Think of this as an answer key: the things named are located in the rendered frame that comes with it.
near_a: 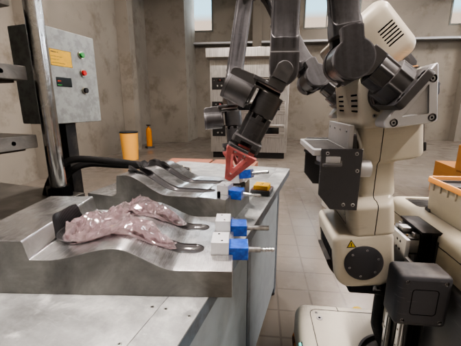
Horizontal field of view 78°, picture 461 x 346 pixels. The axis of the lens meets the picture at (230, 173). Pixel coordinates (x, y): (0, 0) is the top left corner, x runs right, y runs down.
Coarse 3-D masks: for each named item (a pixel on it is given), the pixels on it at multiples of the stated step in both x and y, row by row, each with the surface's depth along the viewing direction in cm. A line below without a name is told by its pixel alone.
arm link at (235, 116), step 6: (234, 108) 95; (222, 114) 93; (228, 114) 93; (234, 114) 92; (240, 114) 94; (222, 120) 93; (228, 120) 93; (234, 120) 92; (240, 120) 93; (228, 126) 95; (234, 126) 94
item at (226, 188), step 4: (220, 184) 86; (224, 184) 86; (228, 184) 86; (232, 184) 87; (220, 188) 84; (224, 188) 84; (228, 188) 84; (232, 188) 86; (236, 188) 86; (240, 188) 86; (244, 188) 86; (220, 192) 85; (224, 192) 84; (228, 192) 84; (232, 192) 84; (236, 192) 83; (240, 192) 83; (244, 192) 85; (232, 196) 84; (236, 196) 84; (240, 196) 83; (252, 196) 84; (256, 196) 84; (260, 196) 83
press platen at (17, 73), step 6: (0, 66) 96; (6, 66) 98; (12, 66) 100; (18, 66) 101; (24, 66) 103; (0, 72) 97; (6, 72) 98; (12, 72) 100; (18, 72) 102; (24, 72) 104; (0, 78) 98; (6, 78) 98; (12, 78) 100; (18, 78) 102; (24, 78) 104
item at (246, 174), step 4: (244, 172) 93; (248, 172) 93; (252, 172) 94; (256, 172) 93; (260, 172) 93; (264, 172) 92; (268, 172) 93; (236, 176) 94; (240, 176) 94; (244, 176) 93; (248, 176) 93; (252, 176) 95; (232, 180) 94; (236, 180) 94; (240, 180) 95
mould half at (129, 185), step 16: (128, 176) 89; (144, 176) 92; (160, 176) 96; (192, 176) 107; (208, 176) 108; (96, 192) 97; (112, 192) 97; (128, 192) 90; (144, 192) 88; (160, 192) 87; (176, 192) 89; (192, 192) 88; (208, 192) 87; (176, 208) 86; (192, 208) 84; (208, 208) 82; (224, 208) 80; (240, 208) 95
